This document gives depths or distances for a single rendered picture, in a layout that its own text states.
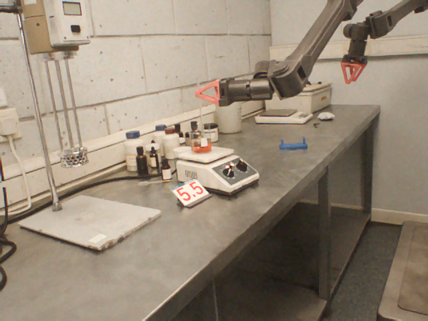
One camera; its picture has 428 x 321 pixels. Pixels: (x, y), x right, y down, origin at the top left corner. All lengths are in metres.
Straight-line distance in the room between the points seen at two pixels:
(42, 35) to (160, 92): 0.83
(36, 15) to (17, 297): 0.53
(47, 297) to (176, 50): 1.23
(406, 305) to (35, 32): 1.18
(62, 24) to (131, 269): 0.48
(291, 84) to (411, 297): 0.74
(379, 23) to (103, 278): 1.19
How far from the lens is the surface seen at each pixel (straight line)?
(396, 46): 2.32
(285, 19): 2.53
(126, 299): 0.64
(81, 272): 0.74
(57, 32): 0.82
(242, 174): 1.02
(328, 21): 1.10
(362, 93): 2.41
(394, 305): 1.27
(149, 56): 1.56
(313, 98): 2.13
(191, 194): 0.97
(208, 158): 1.01
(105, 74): 1.39
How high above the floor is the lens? 1.10
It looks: 15 degrees down
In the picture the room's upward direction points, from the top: 5 degrees counter-clockwise
